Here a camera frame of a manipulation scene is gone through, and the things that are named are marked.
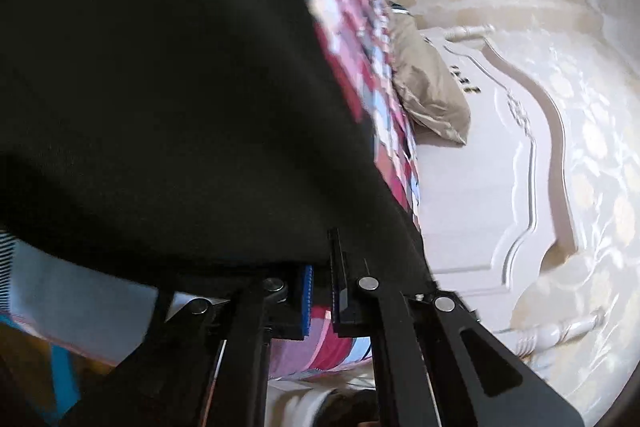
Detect red plaid bed sheet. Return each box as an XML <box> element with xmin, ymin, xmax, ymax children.
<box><xmin>0</xmin><ymin>0</ymin><xmax>423</xmax><ymax>380</ymax></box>

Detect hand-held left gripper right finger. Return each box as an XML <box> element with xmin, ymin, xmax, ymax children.
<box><xmin>327</xmin><ymin>228</ymin><xmax>587</xmax><ymax>427</ymax></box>

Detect black pants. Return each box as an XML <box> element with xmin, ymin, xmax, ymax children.
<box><xmin>0</xmin><ymin>0</ymin><xmax>437</xmax><ymax>304</ymax></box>

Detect beige pillow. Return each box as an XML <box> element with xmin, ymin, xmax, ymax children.
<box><xmin>387</xmin><ymin>9</ymin><xmax>472</xmax><ymax>146</ymax></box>

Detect white carved headboard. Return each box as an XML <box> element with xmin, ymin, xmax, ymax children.
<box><xmin>400</xmin><ymin>23</ymin><xmax>608</xmax><ymax>358</ymax></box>

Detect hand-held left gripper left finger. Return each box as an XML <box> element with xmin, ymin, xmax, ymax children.
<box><xmin>62</xmin><ymin>263</ymin><xmax>315</xmax><ymax>427</ymax></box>

